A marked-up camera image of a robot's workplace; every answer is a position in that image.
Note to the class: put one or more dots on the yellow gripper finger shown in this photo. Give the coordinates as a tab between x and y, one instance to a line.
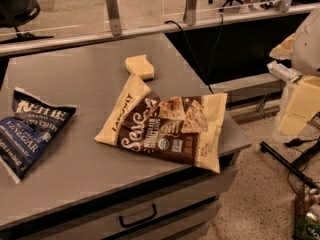
302	106

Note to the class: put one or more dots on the yellow sponge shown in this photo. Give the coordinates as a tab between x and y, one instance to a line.
140	66

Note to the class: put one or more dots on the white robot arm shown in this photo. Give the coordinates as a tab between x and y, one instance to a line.
297	62

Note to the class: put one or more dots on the black stand leg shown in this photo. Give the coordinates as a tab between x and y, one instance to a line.
265	148

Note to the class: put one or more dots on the brown and cream chip bag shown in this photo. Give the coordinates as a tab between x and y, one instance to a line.
179	129

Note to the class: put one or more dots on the grey cabinet with drawer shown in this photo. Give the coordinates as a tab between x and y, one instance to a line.
82	189

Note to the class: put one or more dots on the blue kettle chip bag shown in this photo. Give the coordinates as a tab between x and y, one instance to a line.
25	135

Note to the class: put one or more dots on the black office chair left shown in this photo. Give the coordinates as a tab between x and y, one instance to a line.
14	13

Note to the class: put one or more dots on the wire basket with cans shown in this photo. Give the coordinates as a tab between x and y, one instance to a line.
307	214

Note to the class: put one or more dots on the metal bracket middle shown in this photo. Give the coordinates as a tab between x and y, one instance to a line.
189	16

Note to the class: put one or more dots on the black drawer handle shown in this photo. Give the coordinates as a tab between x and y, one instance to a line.
138	218

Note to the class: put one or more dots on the metal bracket left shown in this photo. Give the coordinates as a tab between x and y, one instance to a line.
114	17

